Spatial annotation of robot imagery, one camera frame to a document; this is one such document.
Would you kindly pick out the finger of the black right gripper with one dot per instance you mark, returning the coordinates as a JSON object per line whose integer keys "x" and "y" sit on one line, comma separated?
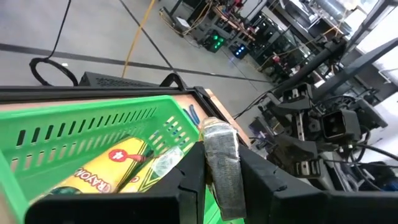
{"x": 280, "y": 107}
{"x": 292, "y": 151}

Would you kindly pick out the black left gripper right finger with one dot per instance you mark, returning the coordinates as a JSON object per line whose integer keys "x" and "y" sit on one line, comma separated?
{"x": 295, "y": 208}

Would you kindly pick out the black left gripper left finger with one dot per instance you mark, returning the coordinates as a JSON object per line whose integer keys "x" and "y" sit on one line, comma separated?
{"x": 155, "y": 208}

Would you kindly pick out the yellow orange packets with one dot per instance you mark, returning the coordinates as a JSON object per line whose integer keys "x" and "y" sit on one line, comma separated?
{"x": 146, "y": 177}

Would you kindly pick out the yellow crayon box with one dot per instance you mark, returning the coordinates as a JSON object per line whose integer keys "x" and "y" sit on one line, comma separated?
{"x": 102, "y": 168}

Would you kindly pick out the grey plastic-wrapped pack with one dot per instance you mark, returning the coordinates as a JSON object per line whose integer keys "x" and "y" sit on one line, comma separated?
{"x": 222, "y": 161}

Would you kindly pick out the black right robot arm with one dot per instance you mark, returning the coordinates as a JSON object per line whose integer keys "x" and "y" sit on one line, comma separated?
{"x": 373, "y": 115}

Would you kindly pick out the wooden background desk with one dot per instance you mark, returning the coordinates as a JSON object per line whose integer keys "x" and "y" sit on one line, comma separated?
{"x": 233, "y": 23}

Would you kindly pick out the black computer blue lights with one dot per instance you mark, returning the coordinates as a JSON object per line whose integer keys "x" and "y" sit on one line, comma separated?
{"x": 240, "y": 51}

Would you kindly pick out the teal silicone wristband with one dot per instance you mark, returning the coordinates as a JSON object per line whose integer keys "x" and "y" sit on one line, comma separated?
{"x": 196, "y": 113}

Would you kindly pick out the blue silicone wristband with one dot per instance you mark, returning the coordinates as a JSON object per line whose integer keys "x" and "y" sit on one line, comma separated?
{"x": 188, "y": 116}

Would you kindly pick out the black computer green lights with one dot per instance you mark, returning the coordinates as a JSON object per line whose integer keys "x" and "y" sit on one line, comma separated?
{"x": 214, "y": 42}

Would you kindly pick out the green slotted plastic basket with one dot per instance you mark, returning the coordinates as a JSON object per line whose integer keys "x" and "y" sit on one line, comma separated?
{"x": 77, "y": 112}

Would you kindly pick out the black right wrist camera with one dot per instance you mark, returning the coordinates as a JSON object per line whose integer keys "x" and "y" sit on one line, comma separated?
{"x": 339, "y": 124}

